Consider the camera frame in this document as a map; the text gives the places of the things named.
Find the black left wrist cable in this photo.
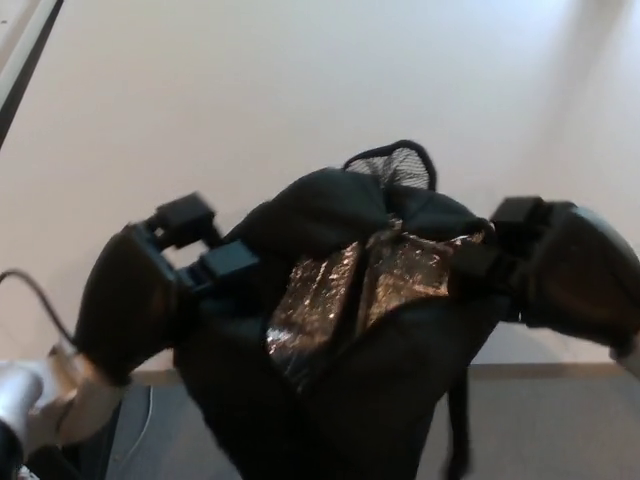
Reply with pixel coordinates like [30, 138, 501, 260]
[0, 269, 77, 347]

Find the white neighbouring desk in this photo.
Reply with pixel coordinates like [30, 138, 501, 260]
[0, 0, 65, 147]

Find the black table leg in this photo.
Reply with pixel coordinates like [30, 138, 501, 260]
[64, 399, 124, 480]

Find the black insulated lunch bag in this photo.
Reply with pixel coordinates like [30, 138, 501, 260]
[172, 139, 501, 480]

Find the white floor cable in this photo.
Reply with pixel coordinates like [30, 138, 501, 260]
[113, 385, 154, 466]

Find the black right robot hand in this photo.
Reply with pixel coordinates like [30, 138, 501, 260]
[452, 196, 640, 359]

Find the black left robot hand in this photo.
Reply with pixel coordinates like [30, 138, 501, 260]
[73, 192, 261, 386]

